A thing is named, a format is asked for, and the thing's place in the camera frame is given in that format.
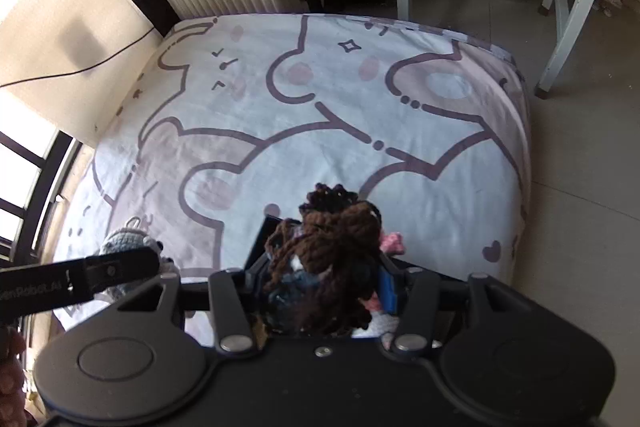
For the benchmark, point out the printed bed sheet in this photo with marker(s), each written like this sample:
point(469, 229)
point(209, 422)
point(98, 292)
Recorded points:
point(310, 117)

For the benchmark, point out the beige board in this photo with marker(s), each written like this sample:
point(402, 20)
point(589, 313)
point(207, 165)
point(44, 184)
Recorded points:
point(70, 37)

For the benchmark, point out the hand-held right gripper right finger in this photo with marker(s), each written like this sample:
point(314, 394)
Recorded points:
point(387, 292)

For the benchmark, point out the black cardboard box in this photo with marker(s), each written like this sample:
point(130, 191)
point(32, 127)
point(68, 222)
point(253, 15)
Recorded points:
point(265, 242)

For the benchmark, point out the black window frame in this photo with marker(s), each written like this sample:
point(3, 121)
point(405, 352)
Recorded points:
point(35, 187)

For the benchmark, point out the grey crochet piece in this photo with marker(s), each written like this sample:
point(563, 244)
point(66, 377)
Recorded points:
point(122, 242)

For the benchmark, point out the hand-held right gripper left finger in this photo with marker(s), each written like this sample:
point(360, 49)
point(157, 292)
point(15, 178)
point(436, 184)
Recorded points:
point(227, 302)

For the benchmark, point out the brown and dark yarn bundle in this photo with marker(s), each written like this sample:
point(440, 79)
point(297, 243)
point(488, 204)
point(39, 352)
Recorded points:
point(330, 247)

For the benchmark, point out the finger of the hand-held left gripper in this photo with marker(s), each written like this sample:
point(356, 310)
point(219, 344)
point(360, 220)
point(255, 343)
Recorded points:
point(115, 269)

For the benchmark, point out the white wooden table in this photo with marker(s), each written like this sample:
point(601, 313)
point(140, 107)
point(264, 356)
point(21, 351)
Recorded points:
point(565, 32)

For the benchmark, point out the person's left forearm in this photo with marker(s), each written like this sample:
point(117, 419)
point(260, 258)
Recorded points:
point(10, 367)

